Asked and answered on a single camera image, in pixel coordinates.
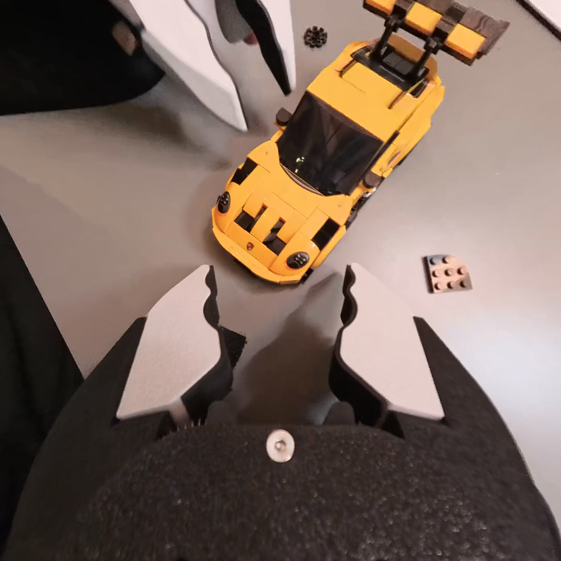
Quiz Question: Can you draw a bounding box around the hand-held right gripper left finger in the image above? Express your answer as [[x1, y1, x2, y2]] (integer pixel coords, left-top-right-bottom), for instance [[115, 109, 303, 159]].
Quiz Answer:
[[115, 264, 247, 429]]

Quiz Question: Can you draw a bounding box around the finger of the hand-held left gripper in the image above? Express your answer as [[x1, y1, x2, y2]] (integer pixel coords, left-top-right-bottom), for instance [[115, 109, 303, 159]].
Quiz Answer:
[[110, 0, 249, 132], [236, 0, 297, 96]]

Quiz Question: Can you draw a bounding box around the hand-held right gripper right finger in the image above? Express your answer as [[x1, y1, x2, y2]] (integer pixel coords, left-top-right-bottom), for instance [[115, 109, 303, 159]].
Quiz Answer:
[[329, 263, 446, 428]]

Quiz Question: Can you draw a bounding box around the yellow lego car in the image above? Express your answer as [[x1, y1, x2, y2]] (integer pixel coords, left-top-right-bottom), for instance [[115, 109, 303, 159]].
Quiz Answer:
[[211, 0, 511, 286]]

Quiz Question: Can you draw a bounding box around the dark studded lego plate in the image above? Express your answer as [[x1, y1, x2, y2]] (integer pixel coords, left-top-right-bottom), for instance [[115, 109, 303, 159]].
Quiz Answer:
[[423, 254, 474, 293]]

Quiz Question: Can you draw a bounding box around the person's left hand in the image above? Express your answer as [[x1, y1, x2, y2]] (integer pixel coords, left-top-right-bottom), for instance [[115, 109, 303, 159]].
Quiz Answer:
[[112, 22, 142, 57]]

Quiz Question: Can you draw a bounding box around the white desk stand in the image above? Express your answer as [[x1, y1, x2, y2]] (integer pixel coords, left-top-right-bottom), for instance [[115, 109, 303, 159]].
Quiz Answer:
[[516, 0, 561, 19]]

